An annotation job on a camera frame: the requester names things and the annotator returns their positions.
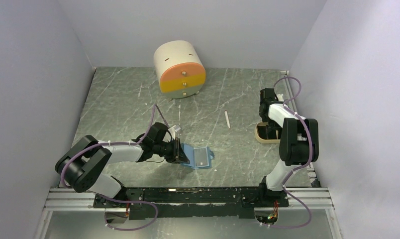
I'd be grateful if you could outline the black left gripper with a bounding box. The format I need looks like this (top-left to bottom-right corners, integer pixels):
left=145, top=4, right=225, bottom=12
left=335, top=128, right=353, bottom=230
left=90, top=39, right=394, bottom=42
left=154, top=137, right=190, bottom=165

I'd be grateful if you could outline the blue leather card holder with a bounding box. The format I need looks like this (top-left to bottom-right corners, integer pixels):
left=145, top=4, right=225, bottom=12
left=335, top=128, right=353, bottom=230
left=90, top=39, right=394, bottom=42
left=182, top=143, right=214, bottom=169

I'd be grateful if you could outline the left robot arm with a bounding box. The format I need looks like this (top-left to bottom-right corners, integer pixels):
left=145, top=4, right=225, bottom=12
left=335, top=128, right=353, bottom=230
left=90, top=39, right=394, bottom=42
left=55, top=122, right=190, bottom=207

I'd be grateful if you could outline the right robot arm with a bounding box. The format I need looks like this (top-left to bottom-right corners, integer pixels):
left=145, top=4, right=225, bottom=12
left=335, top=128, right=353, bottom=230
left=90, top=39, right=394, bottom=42
left=254, top=88, right=319, bottom=206

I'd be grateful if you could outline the beige card tray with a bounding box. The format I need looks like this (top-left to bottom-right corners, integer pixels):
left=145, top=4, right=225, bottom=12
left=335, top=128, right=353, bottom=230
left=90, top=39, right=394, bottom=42
left=254, top=122, right=282, bottom=144

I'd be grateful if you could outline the white pen red cap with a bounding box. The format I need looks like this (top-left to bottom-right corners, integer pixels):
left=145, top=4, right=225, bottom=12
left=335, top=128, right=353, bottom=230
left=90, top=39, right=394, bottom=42
left=224, top=110, right=231, bottom=129

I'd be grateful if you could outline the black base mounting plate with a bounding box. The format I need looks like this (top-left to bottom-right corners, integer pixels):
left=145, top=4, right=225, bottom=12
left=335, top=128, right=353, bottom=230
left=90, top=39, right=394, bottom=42
left=93, top=184, right=289, bottom=220

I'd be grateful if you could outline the round cream drawer cabinet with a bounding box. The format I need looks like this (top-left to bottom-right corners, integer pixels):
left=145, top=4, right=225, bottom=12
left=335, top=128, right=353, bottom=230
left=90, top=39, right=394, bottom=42
left=153, top=40, right=206, bottom=99

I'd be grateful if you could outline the right side aluminium rail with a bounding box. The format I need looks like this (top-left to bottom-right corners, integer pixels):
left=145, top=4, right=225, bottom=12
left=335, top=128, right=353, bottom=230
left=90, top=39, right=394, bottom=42
left=279, top=76, right=319, bottom=186

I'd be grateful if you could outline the aluminium frame rail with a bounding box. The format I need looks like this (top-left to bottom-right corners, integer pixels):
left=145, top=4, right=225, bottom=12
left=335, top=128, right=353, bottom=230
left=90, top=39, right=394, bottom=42
left=35, top=187, right=342, bottom=239

